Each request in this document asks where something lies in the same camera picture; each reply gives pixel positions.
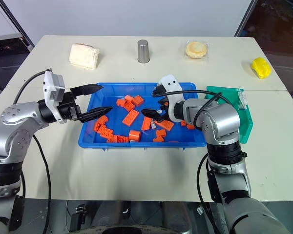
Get grey metal frame post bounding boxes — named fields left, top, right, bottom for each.
left=234, top=0, right=257, bottom=38

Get green plastic bin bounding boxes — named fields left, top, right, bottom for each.
left=204, top=85, right=254, bottom=145

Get long orange toy brick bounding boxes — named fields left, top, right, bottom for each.
left=154, top=119, right=175, bottom=131
left=97, top=125, right=114, bottom=138
left=122, top=109, right=139, bottom=126

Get dark rounded robot body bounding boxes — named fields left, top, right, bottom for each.
left=65, top=200, right=225, bottom=234

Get blue plastic bin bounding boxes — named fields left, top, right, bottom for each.
left=78, top=82, right=207, bottom=149

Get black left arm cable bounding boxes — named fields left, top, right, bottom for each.
left=13, top=70, right=52, bottom=234

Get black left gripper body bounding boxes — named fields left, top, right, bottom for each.
left=56, top=91, right=84, bottom=122

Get orange toy cylinder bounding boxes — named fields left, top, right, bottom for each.
left=128, top=130, right=141, bottom=142

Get grey metal frame bar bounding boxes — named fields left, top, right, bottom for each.
left=0, top=0, right=35, bottom=47

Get wrapped round pastry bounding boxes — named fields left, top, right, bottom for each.
left=184, top=40, right=209, bottom=60

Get silver metal cup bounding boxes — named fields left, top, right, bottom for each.
left=137, top=39, right=152, bottom=64

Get yellow crumpled object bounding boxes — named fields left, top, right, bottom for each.
left=250, top=57, right=272, bottom=79

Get white wrapped bread loaf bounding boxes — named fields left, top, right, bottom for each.
left=68, top=42, right=101, bottom=70

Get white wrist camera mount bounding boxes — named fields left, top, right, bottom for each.
left=42, top=70, right=66, bottom=125
left=156, top=74, right=187, bottom=123

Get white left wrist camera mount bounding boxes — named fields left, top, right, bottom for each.
left=42, top=70, right=66, bottom=125

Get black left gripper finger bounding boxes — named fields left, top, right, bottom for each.
left=70, top=83, right=105, bottom=97
left=78, top=106, right=114, bottom=123

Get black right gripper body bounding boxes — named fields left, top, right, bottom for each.
left=159, top=107, right=171, bottom=122

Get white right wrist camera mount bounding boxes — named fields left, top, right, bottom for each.
left=156, top=74, right=187, bottom=123

